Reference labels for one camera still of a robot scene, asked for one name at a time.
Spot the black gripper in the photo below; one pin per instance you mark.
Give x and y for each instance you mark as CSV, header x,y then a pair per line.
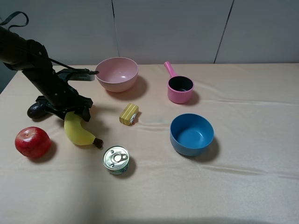
x,y
60,102

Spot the yellow plush banana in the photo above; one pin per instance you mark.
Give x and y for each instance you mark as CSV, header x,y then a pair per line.
x,y
77,134

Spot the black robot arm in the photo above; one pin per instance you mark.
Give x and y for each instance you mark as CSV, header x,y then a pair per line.
x,y
31,58

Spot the yellow striped cake toy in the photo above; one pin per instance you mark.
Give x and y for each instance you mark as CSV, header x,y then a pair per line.
x,y
127,117

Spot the dark purple eggplant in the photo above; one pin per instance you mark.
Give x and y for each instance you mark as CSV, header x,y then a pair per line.
x,y
36,111

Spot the large pink bowl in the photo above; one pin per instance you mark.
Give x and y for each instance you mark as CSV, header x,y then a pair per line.
x,y
117,74

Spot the silver tin can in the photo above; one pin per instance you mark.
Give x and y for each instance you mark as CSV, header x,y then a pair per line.
x,y
116,160

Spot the red apple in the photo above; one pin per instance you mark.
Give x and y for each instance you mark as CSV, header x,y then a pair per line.
x,y
32,142

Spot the blue bowl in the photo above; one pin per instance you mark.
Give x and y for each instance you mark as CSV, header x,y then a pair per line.
x,y
191,134

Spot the pink saucepan with handle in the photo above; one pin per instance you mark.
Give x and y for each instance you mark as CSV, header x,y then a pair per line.
x,y
180,88

